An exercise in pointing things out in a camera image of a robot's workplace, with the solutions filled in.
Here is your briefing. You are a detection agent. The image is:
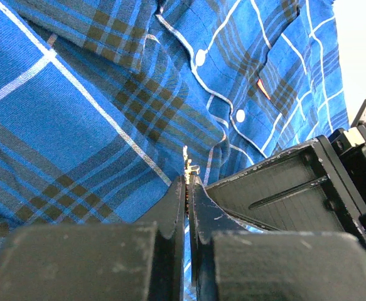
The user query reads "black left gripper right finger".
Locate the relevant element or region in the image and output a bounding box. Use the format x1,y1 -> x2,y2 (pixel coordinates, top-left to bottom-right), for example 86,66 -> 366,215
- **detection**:
188,176 -> 366,300

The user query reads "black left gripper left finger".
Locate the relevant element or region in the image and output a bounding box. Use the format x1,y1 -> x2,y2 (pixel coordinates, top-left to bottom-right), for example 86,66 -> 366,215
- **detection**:
0,176 -> 185,300

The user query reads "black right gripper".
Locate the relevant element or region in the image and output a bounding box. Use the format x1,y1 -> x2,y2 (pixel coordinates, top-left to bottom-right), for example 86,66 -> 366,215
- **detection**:
205,99 -> 366,249

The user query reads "gold brooch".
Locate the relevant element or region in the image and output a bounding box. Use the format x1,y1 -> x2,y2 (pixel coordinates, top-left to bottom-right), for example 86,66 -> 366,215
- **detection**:
183,145 -> 200,186

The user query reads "blue plaid shirt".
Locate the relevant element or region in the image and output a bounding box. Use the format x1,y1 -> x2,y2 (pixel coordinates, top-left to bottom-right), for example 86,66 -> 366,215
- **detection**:
0,0 -> 350,301

